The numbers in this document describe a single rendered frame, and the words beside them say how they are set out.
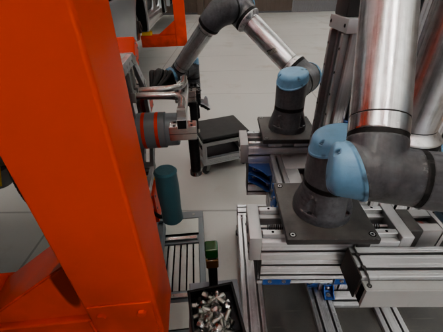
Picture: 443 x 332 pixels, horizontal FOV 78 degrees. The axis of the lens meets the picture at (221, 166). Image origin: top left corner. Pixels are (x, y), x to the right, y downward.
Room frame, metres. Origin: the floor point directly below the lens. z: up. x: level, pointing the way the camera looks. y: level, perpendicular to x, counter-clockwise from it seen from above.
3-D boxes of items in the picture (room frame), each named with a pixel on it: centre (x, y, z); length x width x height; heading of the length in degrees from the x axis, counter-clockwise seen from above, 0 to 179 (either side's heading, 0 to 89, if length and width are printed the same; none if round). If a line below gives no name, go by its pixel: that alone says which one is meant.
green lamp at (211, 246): (0.56, 0.04, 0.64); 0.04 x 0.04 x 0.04; 4
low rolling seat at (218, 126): (2.07, 0.01, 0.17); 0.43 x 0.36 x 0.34; 110
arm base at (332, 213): (0.55, -0.27, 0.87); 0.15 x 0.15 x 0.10
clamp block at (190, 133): (0.82, 0.12, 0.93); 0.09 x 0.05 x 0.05; 94
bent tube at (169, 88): (1.08, 0.23, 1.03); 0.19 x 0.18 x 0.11; 94
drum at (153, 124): (0.98, 0.27, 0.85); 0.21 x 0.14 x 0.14; 94
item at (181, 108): (0.88, 0.21, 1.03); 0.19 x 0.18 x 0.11; 94
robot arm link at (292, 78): (1.05, -0.28, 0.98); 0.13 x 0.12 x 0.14; 144
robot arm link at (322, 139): (0.55, -0.27, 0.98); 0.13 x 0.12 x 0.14; 74
